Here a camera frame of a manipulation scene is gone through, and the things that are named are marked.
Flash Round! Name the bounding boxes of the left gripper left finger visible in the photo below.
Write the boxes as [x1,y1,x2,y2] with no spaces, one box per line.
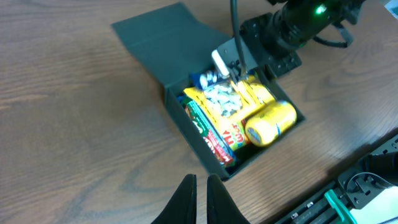
[152,174,197,224]

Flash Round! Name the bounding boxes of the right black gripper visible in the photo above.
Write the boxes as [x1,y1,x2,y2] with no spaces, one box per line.
[217,12,302,80]

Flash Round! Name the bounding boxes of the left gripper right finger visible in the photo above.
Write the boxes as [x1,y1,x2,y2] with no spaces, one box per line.
[206,174,249,224]

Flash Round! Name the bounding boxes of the red striped candy pack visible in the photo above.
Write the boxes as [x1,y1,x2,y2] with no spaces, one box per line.
[182,99,236,167]

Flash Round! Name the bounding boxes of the purple Dairy Milk bar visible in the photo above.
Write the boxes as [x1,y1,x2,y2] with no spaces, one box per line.
[190,70,229,90]

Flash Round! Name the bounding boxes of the yellow Hacks candy bag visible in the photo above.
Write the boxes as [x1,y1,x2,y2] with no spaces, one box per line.
[183,75,275,134]

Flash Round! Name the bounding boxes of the black gift box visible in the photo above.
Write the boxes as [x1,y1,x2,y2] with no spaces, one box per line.
[111,1,306,182]

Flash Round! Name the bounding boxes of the yellow round candy tub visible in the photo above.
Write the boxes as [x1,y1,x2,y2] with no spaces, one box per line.
[245,100,297,147]

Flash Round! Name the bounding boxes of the blue Oreo cookie pack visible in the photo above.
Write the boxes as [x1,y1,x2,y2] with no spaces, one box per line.
[177,95,190,105]

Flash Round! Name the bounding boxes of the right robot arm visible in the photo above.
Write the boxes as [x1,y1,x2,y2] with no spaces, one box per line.
[211,0,365,80]

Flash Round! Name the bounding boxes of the right black cable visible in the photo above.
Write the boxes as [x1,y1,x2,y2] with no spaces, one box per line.
[229,0,248,78]

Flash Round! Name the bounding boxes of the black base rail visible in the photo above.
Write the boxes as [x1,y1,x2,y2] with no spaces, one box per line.
[271,136,397,224]

